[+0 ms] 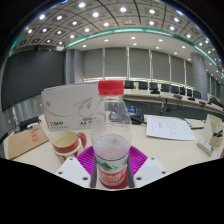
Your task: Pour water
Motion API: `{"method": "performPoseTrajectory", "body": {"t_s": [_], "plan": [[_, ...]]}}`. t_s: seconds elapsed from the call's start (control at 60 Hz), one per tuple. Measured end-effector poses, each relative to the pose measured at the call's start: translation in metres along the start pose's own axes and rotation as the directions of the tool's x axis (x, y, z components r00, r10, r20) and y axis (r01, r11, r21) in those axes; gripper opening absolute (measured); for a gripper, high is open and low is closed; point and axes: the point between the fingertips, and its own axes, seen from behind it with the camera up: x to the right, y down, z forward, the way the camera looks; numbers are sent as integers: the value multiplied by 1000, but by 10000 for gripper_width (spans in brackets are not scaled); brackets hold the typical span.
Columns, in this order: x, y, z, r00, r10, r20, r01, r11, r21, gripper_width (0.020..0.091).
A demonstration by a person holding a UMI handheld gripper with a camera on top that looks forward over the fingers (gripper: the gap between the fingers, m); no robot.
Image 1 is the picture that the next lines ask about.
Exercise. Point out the red flower-print mug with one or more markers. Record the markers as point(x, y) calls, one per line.
point(66, 143)

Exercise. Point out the white remote control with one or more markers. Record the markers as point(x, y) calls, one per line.
point(205, 146)

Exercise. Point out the brown kraft paper envelope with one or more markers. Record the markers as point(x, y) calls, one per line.
point(25, 141)

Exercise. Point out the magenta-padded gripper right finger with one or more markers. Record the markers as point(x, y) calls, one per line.
point(150, 170)

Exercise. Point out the row of black office chairs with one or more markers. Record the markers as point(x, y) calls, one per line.
point(153, 86)

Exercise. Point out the recessed ceiling lights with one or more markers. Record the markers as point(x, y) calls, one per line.
point(95, 14)

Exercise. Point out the white copy paper carton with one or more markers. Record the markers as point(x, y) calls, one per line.
point(68, 106)

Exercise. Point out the white printed paper sheet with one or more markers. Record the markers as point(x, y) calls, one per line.
point(168, 128)

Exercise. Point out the black pen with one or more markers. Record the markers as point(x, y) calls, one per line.
point(196, 127)

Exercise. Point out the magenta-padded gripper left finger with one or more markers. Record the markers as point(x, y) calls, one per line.
point(73, 170)

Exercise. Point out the open white cardboard box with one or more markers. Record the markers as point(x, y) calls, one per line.
point(211, 128)

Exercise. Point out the clear red-capped water bottle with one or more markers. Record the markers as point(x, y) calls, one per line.
point(111, 133)

